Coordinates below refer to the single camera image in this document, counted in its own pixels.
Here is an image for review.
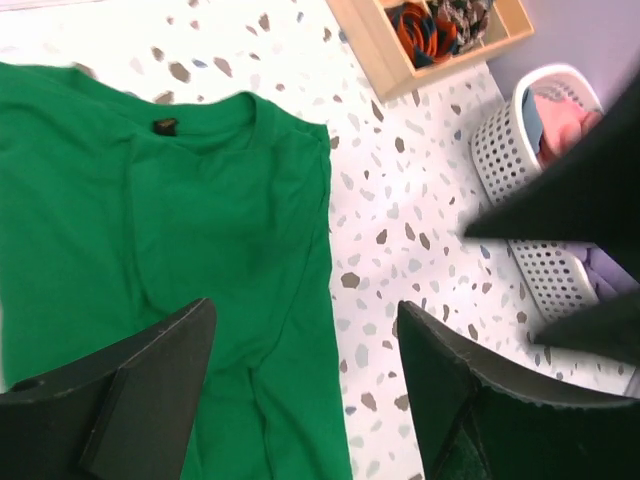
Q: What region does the white laundry basket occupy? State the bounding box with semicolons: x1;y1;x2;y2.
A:
469;62;606;321

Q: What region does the orange black rolled sock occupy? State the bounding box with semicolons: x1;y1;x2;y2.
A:
385;2;458;69

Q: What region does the purple t-shirt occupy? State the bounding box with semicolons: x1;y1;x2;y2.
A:
565;243;639;301

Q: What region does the brown patterned rolled sock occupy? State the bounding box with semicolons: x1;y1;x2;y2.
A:
428;0;493;55

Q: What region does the green t-shirt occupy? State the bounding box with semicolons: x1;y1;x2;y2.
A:
1;64;351;479

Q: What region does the wooden compartment tray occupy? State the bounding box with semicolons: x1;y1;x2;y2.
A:
327;0;535;102

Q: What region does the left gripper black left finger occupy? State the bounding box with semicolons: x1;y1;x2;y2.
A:
1;299;217;480

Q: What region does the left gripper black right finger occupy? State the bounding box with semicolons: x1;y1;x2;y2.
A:
397;301;639;480

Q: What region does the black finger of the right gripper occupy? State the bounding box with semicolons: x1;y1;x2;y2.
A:
532;290;639;367
465;77;639;245

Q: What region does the blue grey garment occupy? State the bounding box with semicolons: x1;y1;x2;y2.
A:
521;88;543;155

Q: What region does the pink t-shirt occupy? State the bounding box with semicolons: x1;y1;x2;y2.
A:
534;95;603;168

